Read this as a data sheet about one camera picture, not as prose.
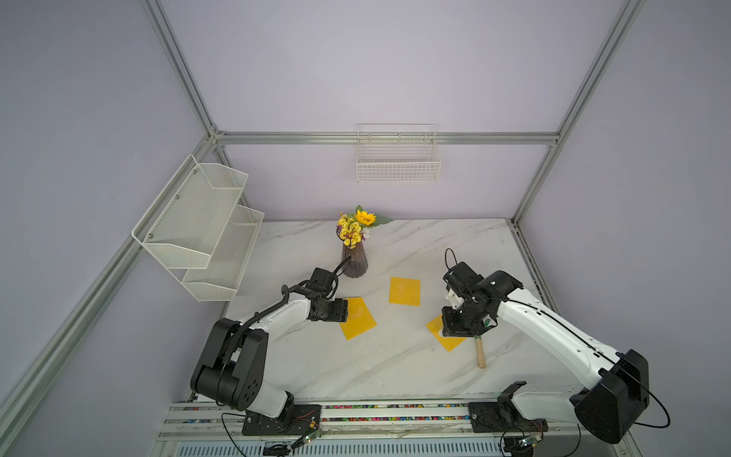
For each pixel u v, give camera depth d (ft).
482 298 1.77
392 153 3.14
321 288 2.35
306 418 2.39
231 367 1.43
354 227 2.75
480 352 2.77
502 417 2.16
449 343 2.83
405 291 3.24
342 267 2.69
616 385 1.27
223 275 2.84
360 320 3.03
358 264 3.21
